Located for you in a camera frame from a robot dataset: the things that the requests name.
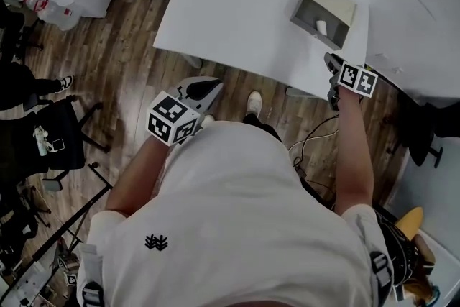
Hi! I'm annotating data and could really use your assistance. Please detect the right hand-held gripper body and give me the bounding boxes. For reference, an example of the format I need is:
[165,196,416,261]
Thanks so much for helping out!
[327,61,379,111]

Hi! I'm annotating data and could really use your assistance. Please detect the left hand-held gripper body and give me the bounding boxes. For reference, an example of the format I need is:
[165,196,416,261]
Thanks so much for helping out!
[147,86,208,147]

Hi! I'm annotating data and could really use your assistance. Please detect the grey box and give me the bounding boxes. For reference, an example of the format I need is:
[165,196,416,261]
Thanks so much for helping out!
[289,0,359,52]

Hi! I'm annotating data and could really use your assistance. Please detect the person's right forearm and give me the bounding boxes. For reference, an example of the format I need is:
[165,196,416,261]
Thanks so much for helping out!
[333,86,376,218]

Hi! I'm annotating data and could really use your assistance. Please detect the person's left forearm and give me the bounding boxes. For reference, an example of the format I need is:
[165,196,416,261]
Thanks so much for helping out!
[104,135,170,219]

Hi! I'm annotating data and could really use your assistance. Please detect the person's black trousers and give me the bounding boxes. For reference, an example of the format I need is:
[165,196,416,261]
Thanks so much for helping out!
[241,112,284,144]

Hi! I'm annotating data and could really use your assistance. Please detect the white table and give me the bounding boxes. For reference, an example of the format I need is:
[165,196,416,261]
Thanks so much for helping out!
[152,0,371,100]

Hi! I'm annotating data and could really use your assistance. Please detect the black office chair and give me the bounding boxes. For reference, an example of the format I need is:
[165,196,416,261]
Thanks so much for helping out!
[405,101,460,170]

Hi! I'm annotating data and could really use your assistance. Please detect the person's white shirt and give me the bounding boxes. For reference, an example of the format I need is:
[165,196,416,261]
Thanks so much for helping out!
[76,120,396,307]

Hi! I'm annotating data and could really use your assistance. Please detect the black swivel chair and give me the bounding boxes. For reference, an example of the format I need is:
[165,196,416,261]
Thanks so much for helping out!
[19,96,113,192]

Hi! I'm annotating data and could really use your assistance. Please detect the white and green bottle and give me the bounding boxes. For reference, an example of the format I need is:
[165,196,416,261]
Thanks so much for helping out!
[32,124,50,157]

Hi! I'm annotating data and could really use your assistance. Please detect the black metal stand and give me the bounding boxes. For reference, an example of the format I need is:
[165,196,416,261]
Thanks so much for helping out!
[0,162,113,301]

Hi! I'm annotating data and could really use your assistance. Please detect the yellow seat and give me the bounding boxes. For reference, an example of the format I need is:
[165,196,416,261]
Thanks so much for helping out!
[394,206,425,239]

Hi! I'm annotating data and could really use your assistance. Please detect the clear plastic bottle pack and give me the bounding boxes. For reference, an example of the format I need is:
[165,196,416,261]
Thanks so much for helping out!
[20,0,78,32]

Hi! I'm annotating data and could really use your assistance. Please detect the black backpack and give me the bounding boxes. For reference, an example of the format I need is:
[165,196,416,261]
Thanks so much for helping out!
[373,210,420,287]

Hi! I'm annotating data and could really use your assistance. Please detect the unused gripper device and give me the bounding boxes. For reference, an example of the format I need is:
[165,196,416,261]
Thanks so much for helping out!
[57,250,81,287]

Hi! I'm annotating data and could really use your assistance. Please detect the white floor cable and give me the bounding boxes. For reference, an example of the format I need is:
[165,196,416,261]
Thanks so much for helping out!
[290,128,339,157]

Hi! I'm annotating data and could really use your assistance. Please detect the black floor cable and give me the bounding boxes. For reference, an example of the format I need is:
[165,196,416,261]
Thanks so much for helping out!
[287,114,341,193]

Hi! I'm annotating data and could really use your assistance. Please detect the grey harness strap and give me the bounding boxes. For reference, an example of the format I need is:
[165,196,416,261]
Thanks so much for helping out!
[369,249,394,307]
[80,280,106,307]

